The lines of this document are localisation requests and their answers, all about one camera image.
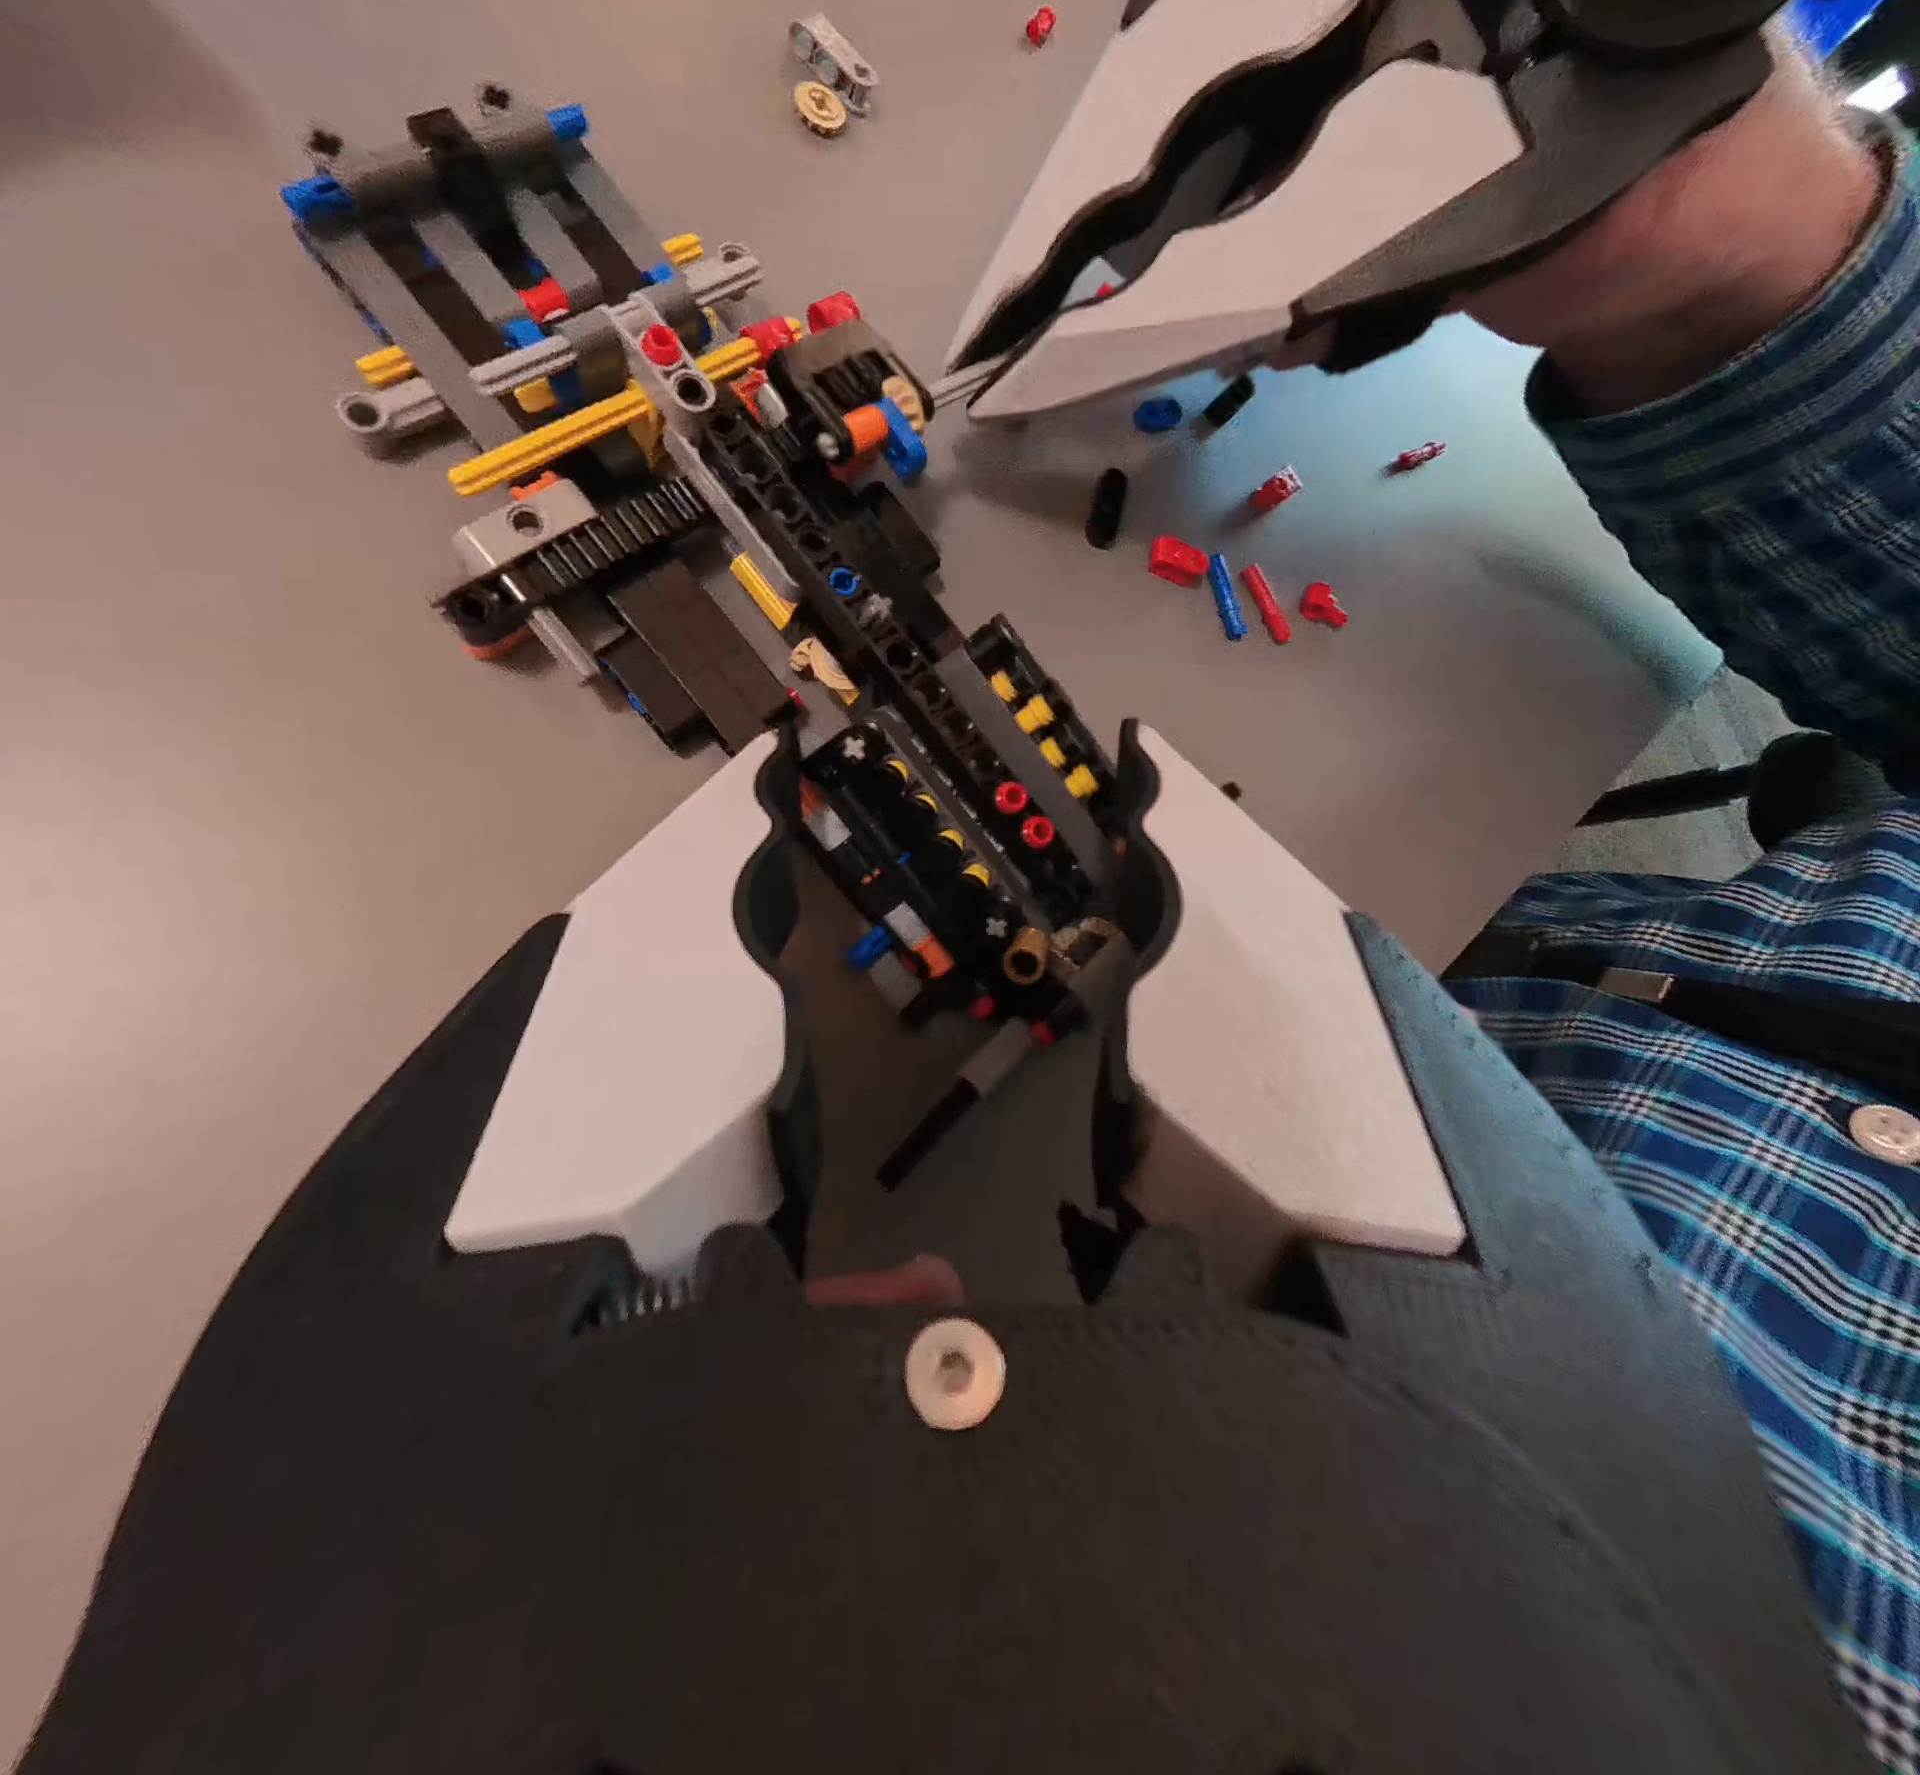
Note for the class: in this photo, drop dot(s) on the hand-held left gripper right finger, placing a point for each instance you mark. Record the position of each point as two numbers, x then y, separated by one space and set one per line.
1273 1053

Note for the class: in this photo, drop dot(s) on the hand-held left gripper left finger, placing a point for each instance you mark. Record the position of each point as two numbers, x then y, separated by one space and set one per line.
630 1053

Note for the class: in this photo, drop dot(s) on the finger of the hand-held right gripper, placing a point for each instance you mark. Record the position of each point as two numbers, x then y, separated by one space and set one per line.
1349 200
1200 49

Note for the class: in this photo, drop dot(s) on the lego vehicle chassis model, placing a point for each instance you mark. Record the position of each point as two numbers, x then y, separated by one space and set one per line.
780 485

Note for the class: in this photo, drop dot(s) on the person's right forearm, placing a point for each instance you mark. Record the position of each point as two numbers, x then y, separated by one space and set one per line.
1768 485

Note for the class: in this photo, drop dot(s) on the blue two-hole lego piece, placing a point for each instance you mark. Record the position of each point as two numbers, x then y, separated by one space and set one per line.
1155 416

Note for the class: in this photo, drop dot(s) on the tan lego gear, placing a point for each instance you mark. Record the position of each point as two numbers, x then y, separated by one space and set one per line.
823 107

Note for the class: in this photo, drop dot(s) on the red angled lego piece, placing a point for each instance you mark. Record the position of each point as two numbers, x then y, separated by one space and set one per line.
1322 603

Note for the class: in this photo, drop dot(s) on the person's right hand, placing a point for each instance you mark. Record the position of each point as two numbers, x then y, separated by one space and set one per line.
1679 216

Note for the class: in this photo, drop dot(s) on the black thin liftarm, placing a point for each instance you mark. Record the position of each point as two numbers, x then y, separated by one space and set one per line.
1107 506
1228 397

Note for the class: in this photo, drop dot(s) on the red long pin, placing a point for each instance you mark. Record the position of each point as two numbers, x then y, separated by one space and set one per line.
1263 603
1415 457

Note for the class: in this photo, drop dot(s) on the red perpendicular connector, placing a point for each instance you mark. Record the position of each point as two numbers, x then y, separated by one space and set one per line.
1273 491
1178 559

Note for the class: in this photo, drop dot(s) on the light grey three-hole beam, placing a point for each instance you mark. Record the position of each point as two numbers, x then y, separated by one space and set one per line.
833 54

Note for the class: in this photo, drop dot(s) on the blue long pin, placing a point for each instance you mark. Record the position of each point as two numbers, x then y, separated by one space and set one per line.
1228 595

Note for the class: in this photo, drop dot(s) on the person's plaid shirt torso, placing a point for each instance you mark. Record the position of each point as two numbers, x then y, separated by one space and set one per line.
1725 1206

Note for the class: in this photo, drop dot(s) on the black chair armrest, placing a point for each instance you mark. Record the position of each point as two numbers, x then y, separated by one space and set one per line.
1801 770

